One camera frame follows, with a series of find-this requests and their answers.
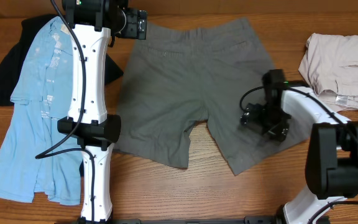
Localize grey shorts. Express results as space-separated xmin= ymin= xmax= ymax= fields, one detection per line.
xmin=115 ymin=18 xmax=310 ymax=175

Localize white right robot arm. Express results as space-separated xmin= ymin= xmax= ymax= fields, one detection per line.
xmin=239 ymin=69 xmax=358 ymax=224

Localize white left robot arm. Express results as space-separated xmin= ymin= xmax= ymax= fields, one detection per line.
xmin=58 ymin=0 xmax=147 ymax=223

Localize beige folded shorts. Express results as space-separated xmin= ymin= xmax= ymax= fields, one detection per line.
xmin=298 ymin=33 xmax=358 ymax=111

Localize light blue shirt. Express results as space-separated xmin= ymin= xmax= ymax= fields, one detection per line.
xmin=0 ymin=17 xmax=82 ymax=205

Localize black garment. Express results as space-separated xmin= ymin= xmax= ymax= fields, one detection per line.
xmin=0 ymin=14 xmax=124 ymax=177

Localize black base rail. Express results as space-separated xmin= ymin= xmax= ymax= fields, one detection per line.
xmin=112 ymin=215 xmax=286 ymax=224

